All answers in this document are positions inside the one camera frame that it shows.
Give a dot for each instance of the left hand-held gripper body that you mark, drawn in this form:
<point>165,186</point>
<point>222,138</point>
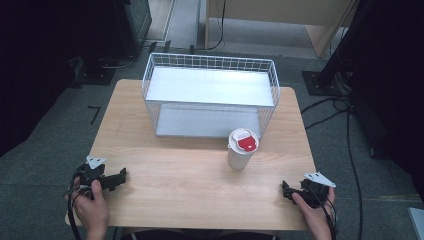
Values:
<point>89,174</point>

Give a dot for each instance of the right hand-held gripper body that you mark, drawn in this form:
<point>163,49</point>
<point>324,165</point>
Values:
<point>316,190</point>

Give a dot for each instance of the person's right hand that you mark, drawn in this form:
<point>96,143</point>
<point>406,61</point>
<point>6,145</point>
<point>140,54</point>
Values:
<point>315,218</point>

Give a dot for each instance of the person's left hand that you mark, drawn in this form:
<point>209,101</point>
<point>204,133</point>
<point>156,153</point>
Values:
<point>91,210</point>

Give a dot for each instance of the white cup with red lid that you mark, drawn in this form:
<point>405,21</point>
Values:
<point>242,150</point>

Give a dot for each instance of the person's dark clothing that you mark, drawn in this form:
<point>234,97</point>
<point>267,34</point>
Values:
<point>200,235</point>

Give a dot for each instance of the black flat floor plate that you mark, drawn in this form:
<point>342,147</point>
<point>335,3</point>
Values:
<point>96,75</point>

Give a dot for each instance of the white flat object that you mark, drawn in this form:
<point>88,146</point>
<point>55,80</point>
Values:
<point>417,223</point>

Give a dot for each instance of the dark cabinet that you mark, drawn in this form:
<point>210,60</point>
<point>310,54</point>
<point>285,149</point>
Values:
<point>133,26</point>

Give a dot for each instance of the light wooden desk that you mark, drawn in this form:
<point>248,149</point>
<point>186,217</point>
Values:
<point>286,13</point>

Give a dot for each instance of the black stand base plate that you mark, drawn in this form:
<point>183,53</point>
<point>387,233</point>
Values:
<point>320,83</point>

